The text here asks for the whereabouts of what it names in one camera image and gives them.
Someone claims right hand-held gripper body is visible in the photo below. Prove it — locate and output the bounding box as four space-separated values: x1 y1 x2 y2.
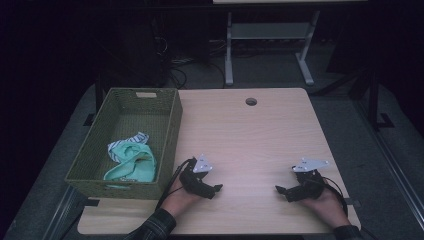
285 157 330 203

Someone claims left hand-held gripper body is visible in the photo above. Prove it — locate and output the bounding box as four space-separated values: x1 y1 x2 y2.
178 153 214 197

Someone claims mint green small shirt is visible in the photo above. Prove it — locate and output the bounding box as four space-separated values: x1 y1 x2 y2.
103 131 158 184

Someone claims green woven basket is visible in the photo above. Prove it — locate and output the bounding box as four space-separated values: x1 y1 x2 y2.
64 87 184 201

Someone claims person's left hand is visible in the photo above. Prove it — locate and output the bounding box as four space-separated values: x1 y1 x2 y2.
161 179 203 218

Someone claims person's right hand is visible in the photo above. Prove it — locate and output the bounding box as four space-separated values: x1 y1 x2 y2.
299 187 352 229

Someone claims black metal stand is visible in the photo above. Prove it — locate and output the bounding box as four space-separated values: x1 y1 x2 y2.
309 64 396 131

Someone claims white metal stand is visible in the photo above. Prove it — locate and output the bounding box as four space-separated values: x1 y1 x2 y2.
223 9 321 87

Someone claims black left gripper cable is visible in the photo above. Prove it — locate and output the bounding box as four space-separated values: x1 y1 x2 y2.
155 157 198 211

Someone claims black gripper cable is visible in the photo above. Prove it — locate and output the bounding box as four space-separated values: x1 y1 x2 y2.
319 176 350 218
155 157 198 211

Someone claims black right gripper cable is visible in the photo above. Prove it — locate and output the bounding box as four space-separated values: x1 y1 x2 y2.
319 176 350 218

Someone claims aluminium floor rail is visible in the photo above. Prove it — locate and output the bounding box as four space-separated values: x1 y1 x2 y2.
353 99 424 231
42 184 86 240

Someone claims tangle of floor cables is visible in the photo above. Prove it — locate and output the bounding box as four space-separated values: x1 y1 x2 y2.
151 33 228 90

